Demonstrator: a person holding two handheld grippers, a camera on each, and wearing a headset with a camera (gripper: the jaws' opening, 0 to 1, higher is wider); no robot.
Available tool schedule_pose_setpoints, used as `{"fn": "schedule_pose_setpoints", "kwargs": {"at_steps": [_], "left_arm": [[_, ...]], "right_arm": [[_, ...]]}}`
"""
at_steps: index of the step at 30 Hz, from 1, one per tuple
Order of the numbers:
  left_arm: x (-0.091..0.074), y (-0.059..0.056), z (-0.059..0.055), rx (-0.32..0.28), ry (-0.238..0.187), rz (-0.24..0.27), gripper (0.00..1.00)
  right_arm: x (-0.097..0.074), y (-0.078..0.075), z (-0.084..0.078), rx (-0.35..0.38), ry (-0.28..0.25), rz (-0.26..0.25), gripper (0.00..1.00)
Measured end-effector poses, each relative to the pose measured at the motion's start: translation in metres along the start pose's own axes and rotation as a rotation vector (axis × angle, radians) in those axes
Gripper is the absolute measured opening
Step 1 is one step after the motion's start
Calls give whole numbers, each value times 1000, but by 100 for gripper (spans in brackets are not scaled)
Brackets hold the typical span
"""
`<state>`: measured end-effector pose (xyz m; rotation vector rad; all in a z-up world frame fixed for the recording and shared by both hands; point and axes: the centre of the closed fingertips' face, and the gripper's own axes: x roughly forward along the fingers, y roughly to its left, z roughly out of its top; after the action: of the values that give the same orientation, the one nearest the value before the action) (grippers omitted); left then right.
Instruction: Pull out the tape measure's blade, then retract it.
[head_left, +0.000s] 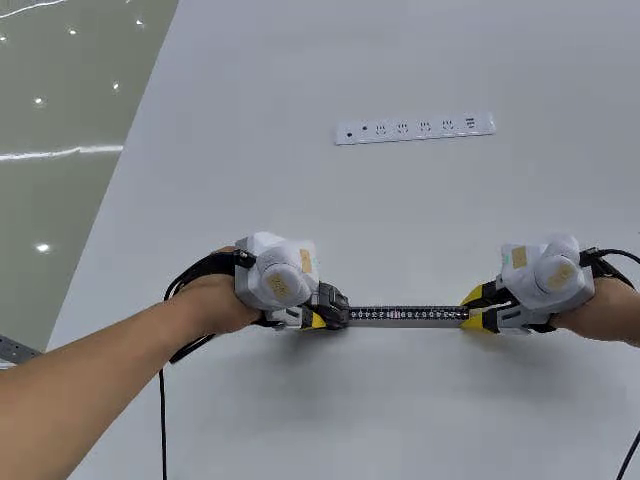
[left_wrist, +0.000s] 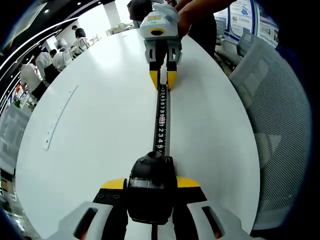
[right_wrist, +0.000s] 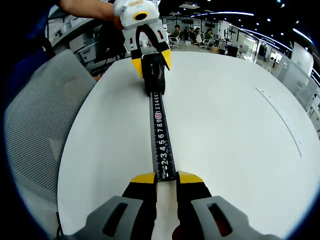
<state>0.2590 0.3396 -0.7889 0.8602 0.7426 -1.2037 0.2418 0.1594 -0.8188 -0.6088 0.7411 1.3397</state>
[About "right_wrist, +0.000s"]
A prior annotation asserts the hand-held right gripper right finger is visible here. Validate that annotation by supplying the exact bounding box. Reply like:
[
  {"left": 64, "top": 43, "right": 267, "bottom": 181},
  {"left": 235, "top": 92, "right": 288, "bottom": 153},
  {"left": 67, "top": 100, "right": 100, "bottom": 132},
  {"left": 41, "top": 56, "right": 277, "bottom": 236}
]
[{"left": 171, "top": 170, "right": 276, "bottom": 240}]

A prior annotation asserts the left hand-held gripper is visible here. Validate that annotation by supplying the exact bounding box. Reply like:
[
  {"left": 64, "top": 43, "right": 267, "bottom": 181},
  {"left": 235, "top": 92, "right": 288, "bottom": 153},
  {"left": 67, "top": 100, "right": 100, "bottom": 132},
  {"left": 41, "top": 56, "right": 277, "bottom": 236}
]
[{"left": 113, "top": 0, "right": 173, "bottom": 79}]

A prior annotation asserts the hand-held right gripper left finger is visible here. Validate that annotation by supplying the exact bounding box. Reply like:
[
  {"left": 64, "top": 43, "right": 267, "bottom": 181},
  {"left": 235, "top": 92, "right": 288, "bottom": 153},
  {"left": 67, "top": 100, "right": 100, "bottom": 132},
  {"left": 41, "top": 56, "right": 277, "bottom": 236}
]
[{"left": 57, "top": 171, "right": 159, "bottom": 240}]

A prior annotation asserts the black tape measure with blade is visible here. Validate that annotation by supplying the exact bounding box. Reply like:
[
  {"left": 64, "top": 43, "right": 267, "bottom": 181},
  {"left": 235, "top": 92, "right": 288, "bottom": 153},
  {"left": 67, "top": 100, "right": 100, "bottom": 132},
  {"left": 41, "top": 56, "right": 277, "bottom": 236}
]
[{"left": 141, "top": 53, "right": 177, "bottom": 182}]

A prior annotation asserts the person's left forearm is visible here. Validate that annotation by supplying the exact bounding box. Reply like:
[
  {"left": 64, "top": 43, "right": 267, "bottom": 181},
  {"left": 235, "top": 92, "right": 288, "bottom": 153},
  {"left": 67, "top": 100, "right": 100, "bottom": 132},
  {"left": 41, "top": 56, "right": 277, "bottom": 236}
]
[{"left": 59, "top": 0, "right": 120, "bottom": 22}]

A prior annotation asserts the white office chair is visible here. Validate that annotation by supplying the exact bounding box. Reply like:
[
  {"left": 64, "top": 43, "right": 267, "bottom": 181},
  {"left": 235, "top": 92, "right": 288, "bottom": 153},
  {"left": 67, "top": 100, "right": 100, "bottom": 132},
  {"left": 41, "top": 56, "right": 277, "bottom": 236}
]
[{"left": 169, "top": 35, "right": 181, "bottom": 50}]

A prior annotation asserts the black office chair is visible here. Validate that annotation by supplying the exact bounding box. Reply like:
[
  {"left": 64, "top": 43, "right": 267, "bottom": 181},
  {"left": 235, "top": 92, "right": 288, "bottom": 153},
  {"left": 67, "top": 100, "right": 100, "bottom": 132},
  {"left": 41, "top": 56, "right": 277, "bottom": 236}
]
[{"left": 95, "top": 24, "right": 126, "bottom": 65}]

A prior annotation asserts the white office desk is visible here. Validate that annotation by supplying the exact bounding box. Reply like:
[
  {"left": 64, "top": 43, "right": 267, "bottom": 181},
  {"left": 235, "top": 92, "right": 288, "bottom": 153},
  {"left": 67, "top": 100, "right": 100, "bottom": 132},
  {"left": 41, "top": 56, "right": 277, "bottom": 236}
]
[{"left": 47, "top": 5, "right": 118, "bottom": 64}]

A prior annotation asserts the person's body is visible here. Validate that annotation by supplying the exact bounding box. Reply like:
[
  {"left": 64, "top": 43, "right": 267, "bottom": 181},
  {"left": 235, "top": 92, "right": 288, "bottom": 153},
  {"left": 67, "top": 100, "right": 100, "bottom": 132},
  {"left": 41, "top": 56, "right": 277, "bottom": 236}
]
[{"left": 4, "top": 0, "right": 55, "bottom": 106}]

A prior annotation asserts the grey mesh office chair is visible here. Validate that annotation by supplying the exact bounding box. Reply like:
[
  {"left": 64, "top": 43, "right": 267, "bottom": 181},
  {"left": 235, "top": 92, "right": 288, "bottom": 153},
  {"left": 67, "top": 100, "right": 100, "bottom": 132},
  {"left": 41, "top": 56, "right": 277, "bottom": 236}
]
[{"left": 3, "top": 48, "right": 99, "bottom": 214}]

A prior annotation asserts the frosted desk partition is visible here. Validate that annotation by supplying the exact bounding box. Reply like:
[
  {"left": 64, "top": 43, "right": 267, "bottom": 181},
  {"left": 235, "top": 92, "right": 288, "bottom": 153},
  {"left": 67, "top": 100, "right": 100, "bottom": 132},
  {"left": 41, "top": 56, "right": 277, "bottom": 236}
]
[{"left": 271, "top": 53, "right": 320, "bottom": 114}]

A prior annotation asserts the black cable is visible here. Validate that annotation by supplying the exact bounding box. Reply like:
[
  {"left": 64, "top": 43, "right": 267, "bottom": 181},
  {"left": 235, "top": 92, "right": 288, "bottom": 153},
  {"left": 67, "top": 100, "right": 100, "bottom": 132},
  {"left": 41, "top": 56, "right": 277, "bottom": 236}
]
[{"left": 55, "top": 211, "right": 65, "bottom": 237}]

